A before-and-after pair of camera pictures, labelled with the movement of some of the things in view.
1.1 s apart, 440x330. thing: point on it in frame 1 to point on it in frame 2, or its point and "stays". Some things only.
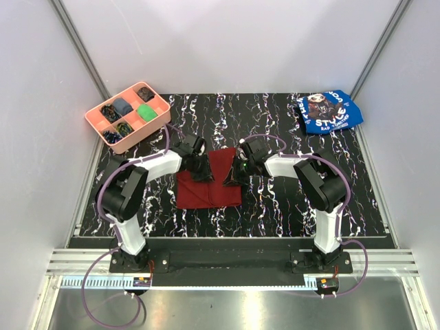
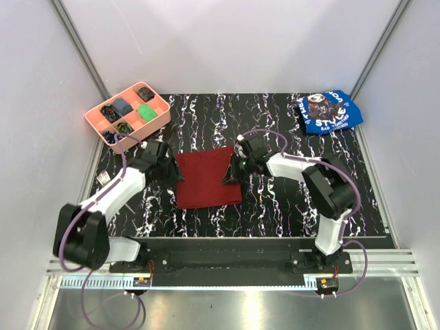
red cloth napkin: x=191 y=193 stays
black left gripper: x=205 y=175 to x=175 y=175
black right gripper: x=234 y=178 stays
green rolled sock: x=146 y=113 stays
